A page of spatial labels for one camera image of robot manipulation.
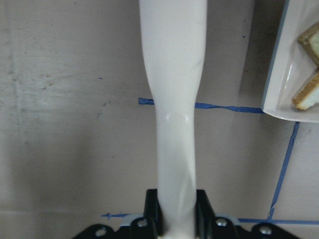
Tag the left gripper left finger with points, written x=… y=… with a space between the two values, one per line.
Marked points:
x=153 y=210

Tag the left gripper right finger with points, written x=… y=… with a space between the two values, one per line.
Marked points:
x=204 y=214

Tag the white bread slice piece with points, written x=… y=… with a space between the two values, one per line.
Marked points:
x=308 y=96

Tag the beige plastic dustpan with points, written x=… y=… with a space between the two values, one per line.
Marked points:
x=291 y=67

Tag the beige hand brush black bristles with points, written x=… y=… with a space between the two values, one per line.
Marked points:
x=174 y=42

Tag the green-speckled bread piece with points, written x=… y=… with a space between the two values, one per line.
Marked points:
x=309 y=40

